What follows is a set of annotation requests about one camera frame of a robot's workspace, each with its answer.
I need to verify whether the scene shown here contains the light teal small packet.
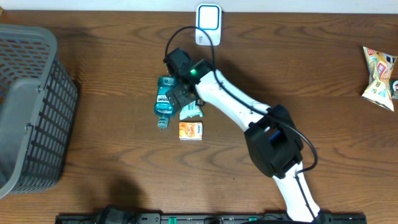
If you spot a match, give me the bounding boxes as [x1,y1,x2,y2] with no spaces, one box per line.
[179,100,203,121]

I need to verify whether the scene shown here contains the teal mouthwash bottle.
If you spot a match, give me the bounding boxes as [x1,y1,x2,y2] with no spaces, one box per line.
[154,76,178,129]

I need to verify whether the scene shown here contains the orange tissue pack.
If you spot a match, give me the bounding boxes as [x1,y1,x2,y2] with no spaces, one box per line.
[178,122,203,141]

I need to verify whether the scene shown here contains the yellow snack bag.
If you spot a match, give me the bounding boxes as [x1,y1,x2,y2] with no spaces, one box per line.
[361,47,397,111]

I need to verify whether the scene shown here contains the green round-label packet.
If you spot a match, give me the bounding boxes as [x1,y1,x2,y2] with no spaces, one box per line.
[389,79,398,100]

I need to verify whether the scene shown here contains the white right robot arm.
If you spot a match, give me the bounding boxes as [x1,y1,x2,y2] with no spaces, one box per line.
[164,49,320,223]

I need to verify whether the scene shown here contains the white barcode scanner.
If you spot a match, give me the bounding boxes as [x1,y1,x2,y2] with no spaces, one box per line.
[196,3,222,46]

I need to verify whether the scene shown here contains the grey plastic shopping basket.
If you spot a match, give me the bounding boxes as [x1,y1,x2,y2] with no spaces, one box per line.
[1,24,79,197]

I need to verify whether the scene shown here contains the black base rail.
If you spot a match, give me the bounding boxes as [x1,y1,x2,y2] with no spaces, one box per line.
[55,212,368,224]

